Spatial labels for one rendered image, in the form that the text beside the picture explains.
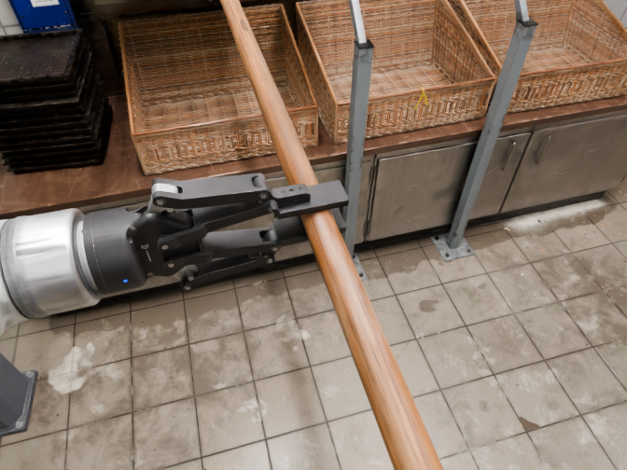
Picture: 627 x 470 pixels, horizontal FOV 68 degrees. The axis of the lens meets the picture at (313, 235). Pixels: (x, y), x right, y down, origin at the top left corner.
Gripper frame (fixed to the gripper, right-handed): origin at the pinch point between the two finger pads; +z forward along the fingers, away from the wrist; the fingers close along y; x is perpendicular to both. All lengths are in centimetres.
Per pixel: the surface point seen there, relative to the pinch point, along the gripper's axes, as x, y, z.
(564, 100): -86, 58, 119
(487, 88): -87, 49, 85
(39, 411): -50, 120, -77
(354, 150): -76, 56, 36
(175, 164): -87, 59, -18
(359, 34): -80, 22, 36
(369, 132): -86, 59, 45
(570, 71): -86, 47, 116
